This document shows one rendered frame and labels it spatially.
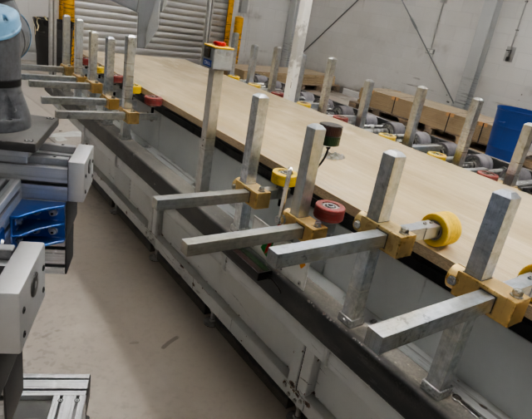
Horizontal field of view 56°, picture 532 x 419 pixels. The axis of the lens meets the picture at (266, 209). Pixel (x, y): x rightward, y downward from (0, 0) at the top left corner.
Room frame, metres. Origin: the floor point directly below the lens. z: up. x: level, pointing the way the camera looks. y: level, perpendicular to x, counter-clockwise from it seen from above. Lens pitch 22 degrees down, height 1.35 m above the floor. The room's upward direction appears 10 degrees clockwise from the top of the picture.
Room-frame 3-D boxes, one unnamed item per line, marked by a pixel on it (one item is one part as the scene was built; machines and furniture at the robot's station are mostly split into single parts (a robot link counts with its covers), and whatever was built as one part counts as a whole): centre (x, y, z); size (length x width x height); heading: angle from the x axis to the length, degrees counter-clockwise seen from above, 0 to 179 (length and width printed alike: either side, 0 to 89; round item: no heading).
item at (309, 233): (1.19, -0.10, 0.85); 0.13 x 0.06 x 0.05; 38
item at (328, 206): (1.22, -0.16, 0.85); 0.08 x 0.08 x 0.11
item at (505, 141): (6.37, -2.90, 0.36); 0.59 x 0.57 x 0.73; 134
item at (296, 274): (1.22, -0.05, 0.75); 0.26 x 0.01 x 0.10; 38
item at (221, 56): (1.61, 0.23, 1.18); 0.07 x 0.07 x 0.08; 38
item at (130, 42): (2.19, 0.69, 0.92); 0.03 x 0.03 x 0.48; 38
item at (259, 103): (1.41, 0.07, 0.89); 0.03 x 0.03 x 0.48; 38
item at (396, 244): (1.00, -0.26, 0.95); 0.13 x 0.06 x 0.05; 38
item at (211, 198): (1.32, 0.12, 0.84); 0.43 x 0.03 x 0.04; 128
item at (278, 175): (1.44, -0.04, 0.85); 0.08 x 0.08 x 0.11
